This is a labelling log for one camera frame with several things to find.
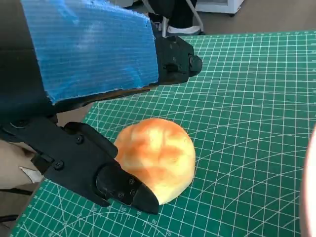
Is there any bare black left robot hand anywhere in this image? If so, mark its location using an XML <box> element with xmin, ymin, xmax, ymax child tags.
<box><xmin>0</xmin><ymin>0</ymin><xmax>203</xmax><ymax>215</ymax></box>

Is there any round toy bread bun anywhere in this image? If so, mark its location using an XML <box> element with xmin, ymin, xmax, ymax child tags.
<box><xmin>113</xmin><ymin>118</ymin><xmax>196</xmax><ymax>205</ymax></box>

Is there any pink bowl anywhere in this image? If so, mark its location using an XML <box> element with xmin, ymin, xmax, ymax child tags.
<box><xmin>300</xmin><ymin>128</ymin><xmax>316</xmax><ymax>237</ymax></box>

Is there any small white cabinet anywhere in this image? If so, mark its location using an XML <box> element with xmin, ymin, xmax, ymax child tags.
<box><xmin>195</xmin><ymin>0</ymin><xmax>244</xmax><ymax>17</ymax></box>

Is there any green cutting mat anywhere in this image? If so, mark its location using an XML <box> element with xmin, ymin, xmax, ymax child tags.
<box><xmin>9</xmin><ymin>31</ymin><xmax>316</xmax><ymax>237</ymax></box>

